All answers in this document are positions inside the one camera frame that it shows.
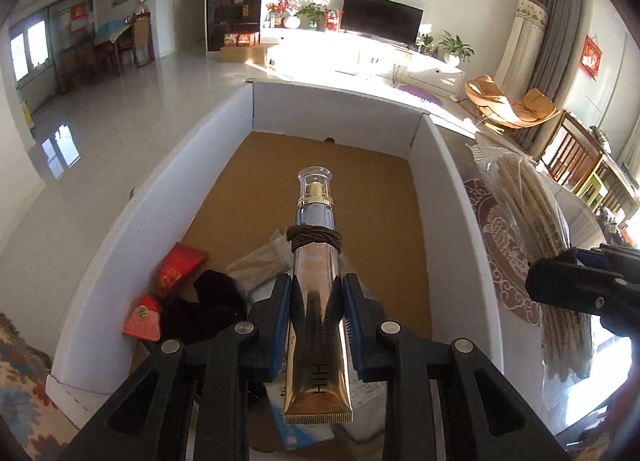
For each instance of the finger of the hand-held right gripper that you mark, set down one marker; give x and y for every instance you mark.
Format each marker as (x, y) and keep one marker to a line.
(592, 257)
(560, 281)

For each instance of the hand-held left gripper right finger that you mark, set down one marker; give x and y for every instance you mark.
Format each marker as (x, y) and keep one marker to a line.
(350, 336)

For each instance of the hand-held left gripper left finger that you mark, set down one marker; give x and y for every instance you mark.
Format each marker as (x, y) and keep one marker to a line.
(283, 326)

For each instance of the gold cosmetic tube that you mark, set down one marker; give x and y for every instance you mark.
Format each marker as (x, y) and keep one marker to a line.
(317, 291)

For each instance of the clear bag of beads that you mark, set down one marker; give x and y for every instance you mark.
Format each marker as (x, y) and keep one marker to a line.
(260, 261)

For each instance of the black pearl-trimmed velvet scrunchie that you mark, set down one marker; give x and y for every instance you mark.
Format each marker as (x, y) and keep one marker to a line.
(220, 296)

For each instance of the clear bag of chopsticks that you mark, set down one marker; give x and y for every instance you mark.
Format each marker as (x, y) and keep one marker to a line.
(535, 211)

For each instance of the blue white box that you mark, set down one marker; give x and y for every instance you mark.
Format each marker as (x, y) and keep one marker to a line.
(300, 436)

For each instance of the red packet with gold print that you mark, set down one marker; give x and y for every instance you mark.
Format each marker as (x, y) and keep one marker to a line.
(180, 268)

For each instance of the large white cardboard box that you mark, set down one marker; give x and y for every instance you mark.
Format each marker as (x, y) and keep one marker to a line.
(450, 191)

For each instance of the pink red sachet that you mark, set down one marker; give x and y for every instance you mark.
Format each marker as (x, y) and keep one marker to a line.
(140, 321)

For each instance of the green stool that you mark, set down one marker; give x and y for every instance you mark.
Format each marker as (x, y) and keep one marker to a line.
(589, 190)

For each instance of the cluttered wooden sideboard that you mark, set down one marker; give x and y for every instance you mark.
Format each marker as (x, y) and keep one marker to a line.
(620, 191)

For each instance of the wooden slatted chair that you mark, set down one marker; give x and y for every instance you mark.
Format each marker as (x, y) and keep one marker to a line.
(570, 151)

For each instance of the orange lounge chair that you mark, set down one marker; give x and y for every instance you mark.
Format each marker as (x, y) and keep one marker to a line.
(510, 106)

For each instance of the grey curtain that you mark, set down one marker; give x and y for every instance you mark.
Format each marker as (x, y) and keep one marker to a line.
(560, 41)

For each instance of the purple floor mat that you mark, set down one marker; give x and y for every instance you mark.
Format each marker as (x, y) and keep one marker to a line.
(422, 95)

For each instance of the large potted green plant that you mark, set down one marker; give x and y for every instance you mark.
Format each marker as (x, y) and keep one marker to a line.
(456, 48)

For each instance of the patterned cloth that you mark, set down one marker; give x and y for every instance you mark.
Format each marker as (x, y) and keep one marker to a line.
(25, 391)

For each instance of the white television cabinet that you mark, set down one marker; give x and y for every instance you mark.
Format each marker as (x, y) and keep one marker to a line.
(400, 66)

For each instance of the small potted green plant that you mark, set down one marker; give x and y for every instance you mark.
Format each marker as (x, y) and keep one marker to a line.
(425, 43)

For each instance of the orange boxes on floor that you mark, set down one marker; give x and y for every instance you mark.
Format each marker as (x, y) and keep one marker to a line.
(240, 38)

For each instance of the red gift box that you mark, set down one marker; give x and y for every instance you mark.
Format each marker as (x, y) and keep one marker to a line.
(334, 21)

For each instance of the bushy green plant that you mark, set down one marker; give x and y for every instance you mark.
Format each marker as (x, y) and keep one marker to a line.
(310, 15)

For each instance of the red flower bouquet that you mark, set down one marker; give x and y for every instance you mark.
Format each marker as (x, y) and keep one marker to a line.
(281, 11)

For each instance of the black television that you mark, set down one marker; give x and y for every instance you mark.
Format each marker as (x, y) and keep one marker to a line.
(380, 18)

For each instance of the table with blue cloth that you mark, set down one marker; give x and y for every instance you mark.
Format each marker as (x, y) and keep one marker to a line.
(112, 41)

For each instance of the white door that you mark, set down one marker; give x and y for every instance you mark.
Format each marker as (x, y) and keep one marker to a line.
(190, 1)

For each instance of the red window poster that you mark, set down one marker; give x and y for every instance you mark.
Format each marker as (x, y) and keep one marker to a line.
(81, 18)

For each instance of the red wall hanging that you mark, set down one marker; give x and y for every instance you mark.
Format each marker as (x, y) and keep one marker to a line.
(592, 56)

